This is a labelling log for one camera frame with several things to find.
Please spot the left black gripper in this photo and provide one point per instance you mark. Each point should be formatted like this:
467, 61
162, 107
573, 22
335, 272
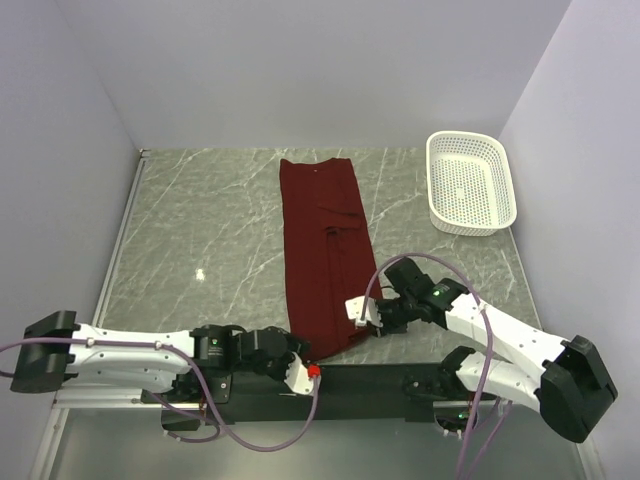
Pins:
299, 347

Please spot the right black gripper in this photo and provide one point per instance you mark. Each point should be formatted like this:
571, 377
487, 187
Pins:
387, 328

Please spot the dark red t-shirt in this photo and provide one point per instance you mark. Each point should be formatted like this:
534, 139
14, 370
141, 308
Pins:
327, 252

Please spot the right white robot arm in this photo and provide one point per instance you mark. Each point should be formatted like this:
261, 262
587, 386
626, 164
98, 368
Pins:
565, 381

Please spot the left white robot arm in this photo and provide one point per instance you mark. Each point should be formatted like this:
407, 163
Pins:
57, 350

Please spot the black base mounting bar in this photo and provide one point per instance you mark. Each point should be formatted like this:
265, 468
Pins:
346, 392

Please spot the white perforated plastic basket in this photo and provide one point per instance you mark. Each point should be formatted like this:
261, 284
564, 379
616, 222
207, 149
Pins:
469, 185

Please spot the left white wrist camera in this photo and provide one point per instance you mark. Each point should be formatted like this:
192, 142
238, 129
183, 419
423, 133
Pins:
301, 378

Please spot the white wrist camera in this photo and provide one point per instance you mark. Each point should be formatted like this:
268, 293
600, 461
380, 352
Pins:
301, 378
362, 312

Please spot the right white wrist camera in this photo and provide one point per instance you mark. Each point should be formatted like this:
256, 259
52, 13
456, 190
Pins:
362, 312

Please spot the aluminium frame rail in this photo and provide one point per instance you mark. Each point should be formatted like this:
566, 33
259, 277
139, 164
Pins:
93, 398

